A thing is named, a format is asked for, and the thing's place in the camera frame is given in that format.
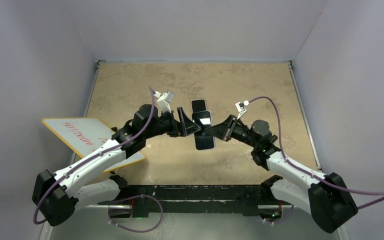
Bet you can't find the aluminium frame rail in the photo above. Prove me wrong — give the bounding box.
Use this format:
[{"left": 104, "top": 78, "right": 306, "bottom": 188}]
[{"left": 47, "top": 185, "right": 339, "bottom": 213}]

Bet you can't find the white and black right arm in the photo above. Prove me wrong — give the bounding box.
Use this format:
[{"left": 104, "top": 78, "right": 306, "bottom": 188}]
[{"left": 204, "top": 115, "right": 358, "bottom": 233}]

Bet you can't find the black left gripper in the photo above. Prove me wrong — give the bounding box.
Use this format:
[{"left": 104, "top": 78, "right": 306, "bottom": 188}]
[{"left": 144, "top": 107, "right": 200, "bottom": 140}]

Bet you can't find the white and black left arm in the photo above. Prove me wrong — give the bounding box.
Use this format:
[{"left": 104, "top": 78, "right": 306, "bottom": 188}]
[{"left": 32, "top": 104, "right": 201, "bottom": 226}]

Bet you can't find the white board with yellow edge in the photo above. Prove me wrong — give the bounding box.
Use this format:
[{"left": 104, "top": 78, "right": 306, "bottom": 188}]
[{"left": 41, "top": 117, "right": 147, "bottom": 174}]

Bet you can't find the black phone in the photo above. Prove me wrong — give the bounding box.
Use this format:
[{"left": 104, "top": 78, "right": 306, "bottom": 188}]
[{"left": 192, "top": 110, "right": 215, "bottom": 151}]

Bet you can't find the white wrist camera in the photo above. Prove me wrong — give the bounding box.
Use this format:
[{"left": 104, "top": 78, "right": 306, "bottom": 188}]
[
  {"left": 235, "top": 100, "right": 250, "bottom": 120},
  {"left": 153, "top": 90, "right": 175, "bottom": 114}
]

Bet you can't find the lavender phone case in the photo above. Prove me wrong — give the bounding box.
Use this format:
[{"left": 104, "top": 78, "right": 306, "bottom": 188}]
[{"left": 191, "top": 110, "right": 217, "bottom": 151}]

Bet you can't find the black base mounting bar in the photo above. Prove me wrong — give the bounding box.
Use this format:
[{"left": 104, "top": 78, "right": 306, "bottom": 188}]
[{"left": 102, "top": 184, "right": 290, "bottom": 218}]

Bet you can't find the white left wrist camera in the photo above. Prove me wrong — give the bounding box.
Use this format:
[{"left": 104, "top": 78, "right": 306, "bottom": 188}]
[{"left": 153, "top": 90, "right": 175, "bottom": 114}]

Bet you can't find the purple smartphone with black screen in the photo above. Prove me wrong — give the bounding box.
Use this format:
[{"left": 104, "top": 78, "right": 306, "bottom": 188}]
[{"left": 191, "top": 99, "right": 207, "bottom": 113}]

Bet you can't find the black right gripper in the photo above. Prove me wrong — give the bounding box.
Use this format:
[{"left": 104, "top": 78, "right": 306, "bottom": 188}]
[{"left": 204, "top": 114, "right": 258, "bottom": 148}]

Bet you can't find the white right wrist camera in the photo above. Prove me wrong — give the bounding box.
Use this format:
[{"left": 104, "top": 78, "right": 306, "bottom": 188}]
[{"left": 235, "top": 100, "right": 250, "bottom": 120}]

